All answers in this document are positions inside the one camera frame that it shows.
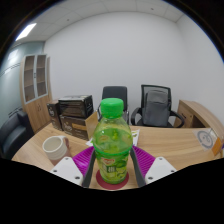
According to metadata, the black mesh office chair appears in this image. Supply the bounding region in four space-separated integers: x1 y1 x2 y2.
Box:
130 84 186 129

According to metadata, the wooden shelf unit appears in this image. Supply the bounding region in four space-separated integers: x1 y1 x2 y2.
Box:
19 53 51 133

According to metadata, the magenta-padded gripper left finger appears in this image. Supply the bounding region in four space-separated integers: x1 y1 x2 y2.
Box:
49 145 98 189

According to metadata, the dark brown gold-print carton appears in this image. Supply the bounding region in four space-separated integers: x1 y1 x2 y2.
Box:
59 114 90 141

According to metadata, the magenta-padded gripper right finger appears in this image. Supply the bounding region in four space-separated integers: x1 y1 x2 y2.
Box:
129 145 178 188

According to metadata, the dark grey office chair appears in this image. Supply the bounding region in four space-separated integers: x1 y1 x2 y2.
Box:
97 85 130 125

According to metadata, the wooden side desk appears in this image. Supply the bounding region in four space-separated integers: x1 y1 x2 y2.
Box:
173 99 224 142

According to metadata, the orange flat box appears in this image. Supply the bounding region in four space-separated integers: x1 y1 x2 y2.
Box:
210 136 224 158

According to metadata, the black sofa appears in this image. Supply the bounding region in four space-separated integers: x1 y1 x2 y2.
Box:
0 110 35 160

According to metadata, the white sheet with circle print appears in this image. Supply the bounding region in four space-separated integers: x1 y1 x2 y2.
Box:
192 127 218 151

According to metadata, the white and pink ribbed mug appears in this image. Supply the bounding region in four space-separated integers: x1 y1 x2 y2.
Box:
42 135 72 166

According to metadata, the grey backpack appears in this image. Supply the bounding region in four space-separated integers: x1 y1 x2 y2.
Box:
142 89 171 128

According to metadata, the small dark brown carton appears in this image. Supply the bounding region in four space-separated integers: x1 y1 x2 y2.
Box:
46 99 63 131

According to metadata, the ceiling light panel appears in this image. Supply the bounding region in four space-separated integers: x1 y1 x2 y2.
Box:
14 22 38 42

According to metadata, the green drink bottle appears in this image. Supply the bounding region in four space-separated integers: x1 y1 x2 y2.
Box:
92 97 134 185

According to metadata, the black glossy carton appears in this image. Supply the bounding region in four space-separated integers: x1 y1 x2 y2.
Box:
58 94 95 120

